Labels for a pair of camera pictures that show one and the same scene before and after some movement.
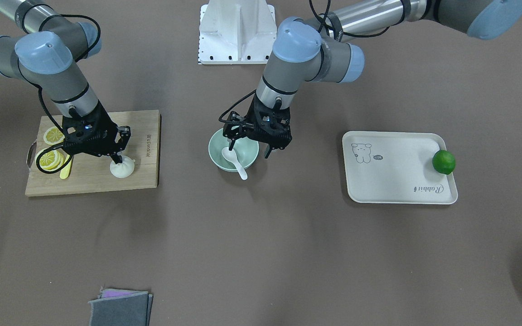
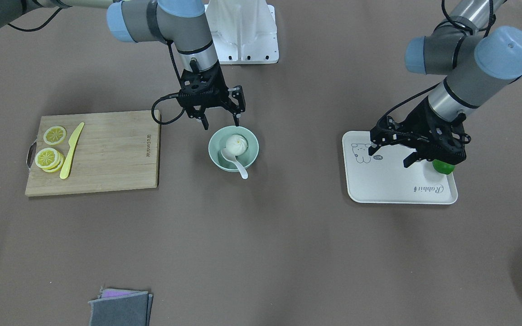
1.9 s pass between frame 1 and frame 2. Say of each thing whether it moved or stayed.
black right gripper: moved
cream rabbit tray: stayed
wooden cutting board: stayed
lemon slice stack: stayed
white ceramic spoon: stayed
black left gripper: moved
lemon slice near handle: stayed
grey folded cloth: stayed
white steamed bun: moved
